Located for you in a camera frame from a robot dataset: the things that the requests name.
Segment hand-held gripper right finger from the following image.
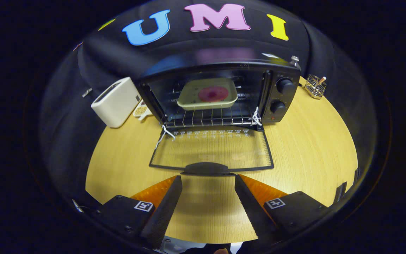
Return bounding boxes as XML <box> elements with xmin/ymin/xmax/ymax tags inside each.
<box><xmin>234</xmin><ymin>174</ymin><xmax>330</xmax><ymax>244</ymax></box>

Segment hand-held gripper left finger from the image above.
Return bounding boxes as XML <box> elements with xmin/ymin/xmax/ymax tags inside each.
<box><xmin>97</xmin><ymin>175</ymin><xmax>183</xmax><ymax>249</ymax></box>

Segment black toaster oven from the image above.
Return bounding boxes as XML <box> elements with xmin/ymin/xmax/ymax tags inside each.
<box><xmin>138</xmin><ymin>56</ymin><xmax>301</xmax><ymax>177</ymax></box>

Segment cream square plate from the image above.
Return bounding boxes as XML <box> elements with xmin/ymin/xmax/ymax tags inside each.
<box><xmin>177</xmin><ymin>78</ymin><xmax>239</xmax><ymax>111</ymax></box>

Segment pink ham slice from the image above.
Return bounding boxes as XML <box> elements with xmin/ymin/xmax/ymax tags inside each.
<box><xmin>198</xmin><ymin>86</ymin><xmax>229</xmax><ymax>103</ymax></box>

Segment white bread toaster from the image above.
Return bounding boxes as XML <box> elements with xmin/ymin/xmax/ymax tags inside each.
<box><xmin>91</xmin><ymin>77</ymin><xmax>143</xmax><ymax>128</ymax></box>

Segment white divided snack dish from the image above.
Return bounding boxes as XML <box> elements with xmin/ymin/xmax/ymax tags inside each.
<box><xmin>133</xmin><ymin>100</ymin><xmax>153</xmax><ymax>121</ymax></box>

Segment metal wire oven rack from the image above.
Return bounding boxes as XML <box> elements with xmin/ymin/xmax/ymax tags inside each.
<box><xmin>162</xmin><ymin>106</ymin><xmax>260</xmax><ymax>128</ymax></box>

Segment metal wire utensil holder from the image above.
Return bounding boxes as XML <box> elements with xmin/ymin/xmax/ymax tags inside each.
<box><xmin>304</xmin><ymin>74</ymin><xmax>327</xmax><ymax>100</ymax></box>

